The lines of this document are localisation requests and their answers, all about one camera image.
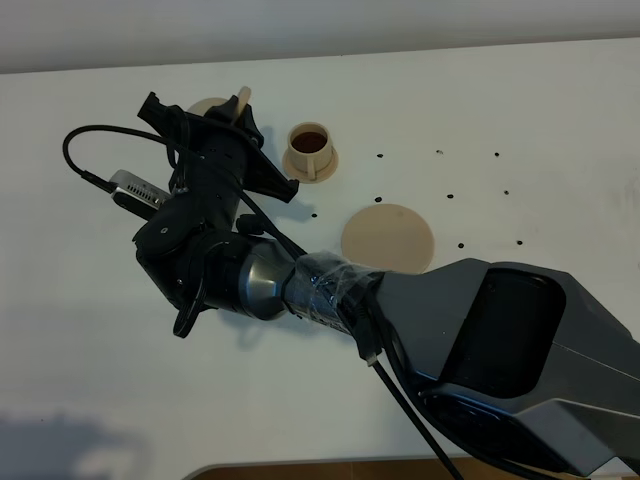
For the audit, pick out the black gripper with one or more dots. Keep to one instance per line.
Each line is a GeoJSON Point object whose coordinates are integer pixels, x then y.
{"type": "Point", "coordinates": [219, 159]}

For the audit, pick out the beige saucer rear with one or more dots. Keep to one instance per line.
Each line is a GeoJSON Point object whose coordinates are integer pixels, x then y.
{"type": "Point", "coordinates": [321, 174]}

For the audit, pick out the beige teacup rear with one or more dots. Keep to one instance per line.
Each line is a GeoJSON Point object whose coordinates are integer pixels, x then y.
{"type": "Point", "coordinates": [310, 142]}

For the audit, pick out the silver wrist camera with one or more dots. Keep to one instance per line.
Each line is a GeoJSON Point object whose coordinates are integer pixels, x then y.
{"type": "Point", "coordinates": [137, 195]}

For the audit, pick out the beige teapot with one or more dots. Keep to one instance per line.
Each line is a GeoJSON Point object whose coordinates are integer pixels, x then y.
{"type": "Point", "coordinates": [232, 107]}

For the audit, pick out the beige teapot saucer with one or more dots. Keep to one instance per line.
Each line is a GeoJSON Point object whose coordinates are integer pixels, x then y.
{"type": "Point", "coordinates": [389, 237]}

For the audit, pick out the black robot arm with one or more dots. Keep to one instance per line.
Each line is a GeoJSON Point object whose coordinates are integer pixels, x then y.
{"type": "Point", "coordinates": [518, 365]}

